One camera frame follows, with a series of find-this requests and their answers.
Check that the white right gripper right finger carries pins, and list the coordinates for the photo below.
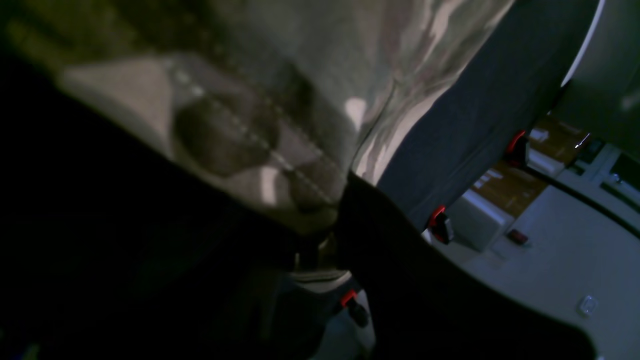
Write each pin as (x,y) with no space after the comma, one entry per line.
(424,307)

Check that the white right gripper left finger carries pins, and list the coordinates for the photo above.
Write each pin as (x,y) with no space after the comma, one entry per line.
(109,252)

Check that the camouflage t-shirt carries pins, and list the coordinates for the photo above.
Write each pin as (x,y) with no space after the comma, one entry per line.
(273,102)

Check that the white box on floor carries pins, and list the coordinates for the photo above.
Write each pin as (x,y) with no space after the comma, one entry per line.
(476,222)

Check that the cardboard box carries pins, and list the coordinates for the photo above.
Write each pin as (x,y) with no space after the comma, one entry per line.
(509,188)

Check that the orange black clamp far right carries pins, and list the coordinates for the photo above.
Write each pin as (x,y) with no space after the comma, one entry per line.
(517,153)

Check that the black table cloth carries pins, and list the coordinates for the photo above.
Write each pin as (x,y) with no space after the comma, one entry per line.
(512,81)

